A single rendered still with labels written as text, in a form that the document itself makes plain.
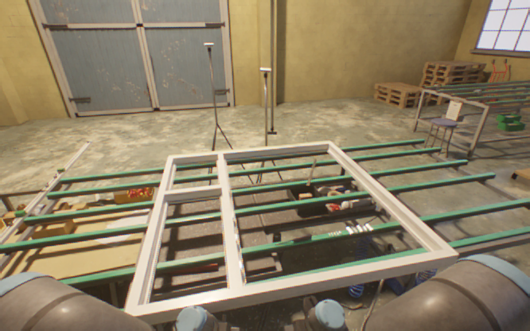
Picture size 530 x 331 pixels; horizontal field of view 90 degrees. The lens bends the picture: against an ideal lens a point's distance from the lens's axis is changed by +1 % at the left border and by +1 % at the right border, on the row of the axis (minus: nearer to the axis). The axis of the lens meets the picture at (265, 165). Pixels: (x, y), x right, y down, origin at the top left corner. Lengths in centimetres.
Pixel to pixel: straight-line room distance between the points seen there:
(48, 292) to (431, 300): 55
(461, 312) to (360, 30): 821
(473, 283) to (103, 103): 768
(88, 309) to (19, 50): 789
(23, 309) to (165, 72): 699
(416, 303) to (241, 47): 715
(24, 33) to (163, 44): 282
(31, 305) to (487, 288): 64
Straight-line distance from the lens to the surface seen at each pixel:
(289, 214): 212
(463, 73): 902
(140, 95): 754
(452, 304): 48
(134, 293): 132
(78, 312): 48
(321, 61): 804
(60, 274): 204
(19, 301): 53
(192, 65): 726
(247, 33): 739
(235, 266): 129
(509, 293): 54
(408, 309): 48
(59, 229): 229
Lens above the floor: 190
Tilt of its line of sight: 27 degrees down
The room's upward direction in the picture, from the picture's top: 1 degrees counter-clockwise
